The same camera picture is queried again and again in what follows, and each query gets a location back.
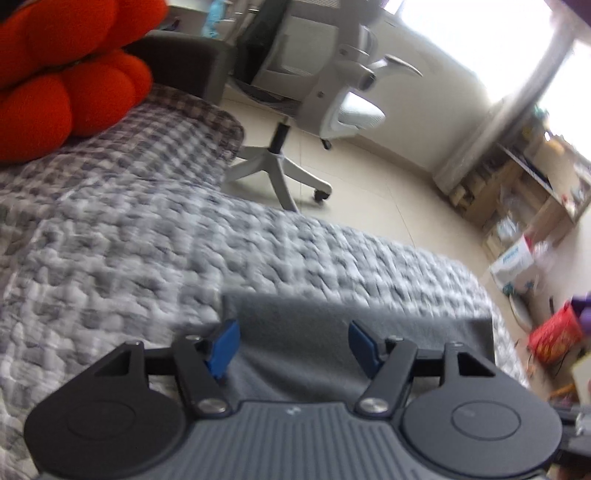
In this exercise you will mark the grey sweatshirt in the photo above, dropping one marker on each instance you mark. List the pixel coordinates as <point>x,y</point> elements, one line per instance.
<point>297,350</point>

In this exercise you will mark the wooden shelf unit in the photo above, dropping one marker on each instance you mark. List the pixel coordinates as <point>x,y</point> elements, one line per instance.
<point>534,184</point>

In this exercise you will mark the red flower-shaped cushion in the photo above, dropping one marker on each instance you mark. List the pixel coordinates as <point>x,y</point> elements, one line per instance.
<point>65,73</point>

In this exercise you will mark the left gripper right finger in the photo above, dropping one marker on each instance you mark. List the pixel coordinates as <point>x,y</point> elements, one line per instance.
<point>388,363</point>

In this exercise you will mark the red bag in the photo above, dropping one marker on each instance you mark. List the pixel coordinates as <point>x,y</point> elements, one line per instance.
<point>552,340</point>

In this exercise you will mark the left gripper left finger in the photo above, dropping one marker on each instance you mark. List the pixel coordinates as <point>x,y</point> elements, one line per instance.
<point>201,361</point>

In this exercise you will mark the white office chair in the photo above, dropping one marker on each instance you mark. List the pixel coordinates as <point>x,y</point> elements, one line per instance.
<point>327,104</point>

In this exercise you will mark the white cardboard box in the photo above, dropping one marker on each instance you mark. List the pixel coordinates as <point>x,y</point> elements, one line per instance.
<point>515,271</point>

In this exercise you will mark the grey checkered bed quilt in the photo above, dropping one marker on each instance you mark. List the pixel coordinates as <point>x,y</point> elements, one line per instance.
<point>127,235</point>

